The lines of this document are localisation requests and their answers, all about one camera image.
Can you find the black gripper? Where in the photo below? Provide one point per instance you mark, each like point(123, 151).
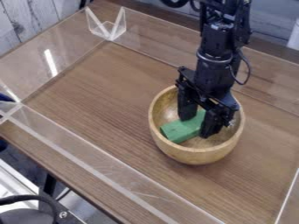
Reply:
point(205, 87)

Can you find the green rectangular block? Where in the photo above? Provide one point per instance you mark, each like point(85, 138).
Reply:
point(179, 131)

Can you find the brown wooden bowl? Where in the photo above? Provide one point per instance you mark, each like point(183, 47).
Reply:
point(196, 151)

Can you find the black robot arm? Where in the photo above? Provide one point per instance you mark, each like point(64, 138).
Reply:
point(224, 32)

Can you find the black table leg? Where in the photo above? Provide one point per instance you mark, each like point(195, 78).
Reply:
point(49, 185)

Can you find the clear acrylic tray wall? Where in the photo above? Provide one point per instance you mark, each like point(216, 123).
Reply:
point(83, 81)

